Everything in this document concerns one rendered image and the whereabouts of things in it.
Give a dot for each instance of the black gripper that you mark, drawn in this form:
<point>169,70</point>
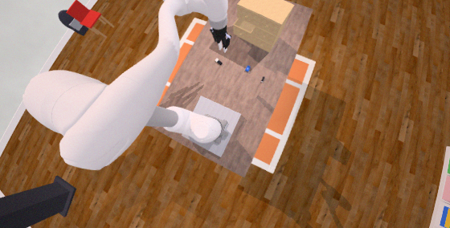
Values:
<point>223,34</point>

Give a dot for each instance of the light wooden chest of drawers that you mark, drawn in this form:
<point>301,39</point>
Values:
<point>275,10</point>

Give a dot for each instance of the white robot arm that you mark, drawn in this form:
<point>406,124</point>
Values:
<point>99,121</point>

